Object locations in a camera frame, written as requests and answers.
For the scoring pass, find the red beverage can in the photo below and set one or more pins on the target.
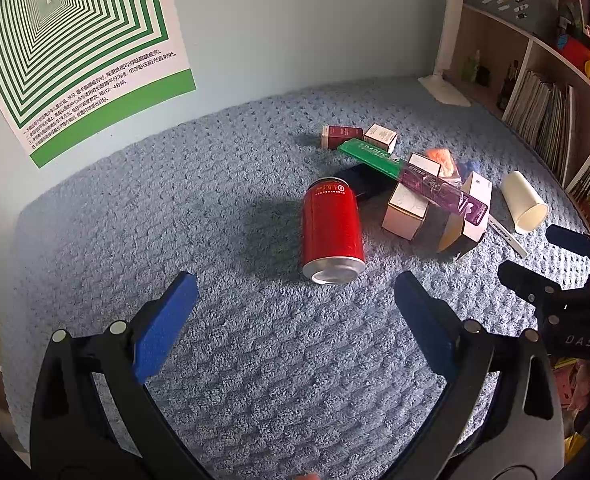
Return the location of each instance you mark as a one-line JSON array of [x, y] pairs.
[[331, 240]]

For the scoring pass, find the white square carton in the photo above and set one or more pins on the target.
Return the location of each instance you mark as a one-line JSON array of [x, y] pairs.
[[405, 213]]

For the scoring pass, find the dark red small box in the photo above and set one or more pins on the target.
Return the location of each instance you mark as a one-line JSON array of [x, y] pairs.
[[332, 136]]

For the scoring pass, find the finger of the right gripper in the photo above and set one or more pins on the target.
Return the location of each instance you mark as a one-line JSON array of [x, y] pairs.
[[535, 289], [575, 242]]

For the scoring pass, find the red yellow toy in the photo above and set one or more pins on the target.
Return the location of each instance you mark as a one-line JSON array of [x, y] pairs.
[[574, 45]]

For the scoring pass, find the green long box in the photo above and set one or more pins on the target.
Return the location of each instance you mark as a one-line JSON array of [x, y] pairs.
[[372, 156]]

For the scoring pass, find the blue textured blanket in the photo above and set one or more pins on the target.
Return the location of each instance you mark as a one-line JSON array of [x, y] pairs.
[[272, 375]]

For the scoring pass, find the white red-edged small box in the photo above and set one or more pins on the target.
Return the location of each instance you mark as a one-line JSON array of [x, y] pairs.
[[381, 137]]

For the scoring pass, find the black pouch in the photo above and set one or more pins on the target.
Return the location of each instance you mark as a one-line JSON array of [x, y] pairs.
[[365, 182]]

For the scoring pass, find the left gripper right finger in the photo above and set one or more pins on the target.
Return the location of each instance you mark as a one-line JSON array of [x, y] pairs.
[[499, 415]]

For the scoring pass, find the purple long box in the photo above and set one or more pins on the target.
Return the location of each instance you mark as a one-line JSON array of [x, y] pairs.
[[443, 194]]

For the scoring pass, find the green bottle on shelf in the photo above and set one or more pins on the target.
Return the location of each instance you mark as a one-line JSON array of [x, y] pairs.
[[470, 67]]

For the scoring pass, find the white paper cup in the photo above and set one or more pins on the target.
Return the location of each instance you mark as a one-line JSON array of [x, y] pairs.
[[527, 209]]

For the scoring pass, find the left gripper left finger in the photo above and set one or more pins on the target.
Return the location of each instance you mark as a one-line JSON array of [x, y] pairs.
[[92, 416]]

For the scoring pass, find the blue plastic bag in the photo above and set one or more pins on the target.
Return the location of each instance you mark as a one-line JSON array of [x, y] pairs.
[[467, 168]]

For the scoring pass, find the wooden bookshelf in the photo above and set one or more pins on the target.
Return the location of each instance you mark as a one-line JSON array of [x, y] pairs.
[[529, 85]]

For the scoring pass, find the white paper strip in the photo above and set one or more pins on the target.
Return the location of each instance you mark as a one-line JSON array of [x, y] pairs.
[[507, 237]]

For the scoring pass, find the orange wrapper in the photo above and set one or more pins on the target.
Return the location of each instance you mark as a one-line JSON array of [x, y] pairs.
[[443, 157]]

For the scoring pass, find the green striped wall poster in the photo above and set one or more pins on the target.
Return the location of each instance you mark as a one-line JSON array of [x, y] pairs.
[[71, 68]]

